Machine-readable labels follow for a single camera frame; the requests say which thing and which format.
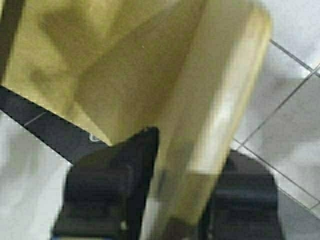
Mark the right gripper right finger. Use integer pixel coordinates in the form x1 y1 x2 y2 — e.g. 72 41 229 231
199 149 285 240

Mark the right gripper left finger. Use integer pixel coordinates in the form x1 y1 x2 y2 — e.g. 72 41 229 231
51 126 160 240

